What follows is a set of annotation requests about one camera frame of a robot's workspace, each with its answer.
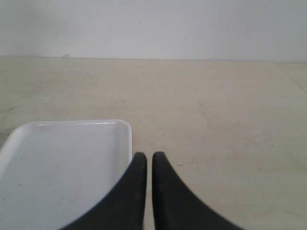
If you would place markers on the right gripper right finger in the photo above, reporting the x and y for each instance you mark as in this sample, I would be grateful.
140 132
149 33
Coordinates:
175 206

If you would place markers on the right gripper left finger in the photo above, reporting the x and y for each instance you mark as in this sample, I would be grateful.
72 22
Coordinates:
123 207

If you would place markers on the white rectangular plastic tray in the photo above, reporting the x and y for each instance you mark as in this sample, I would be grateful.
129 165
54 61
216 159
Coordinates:
51 173

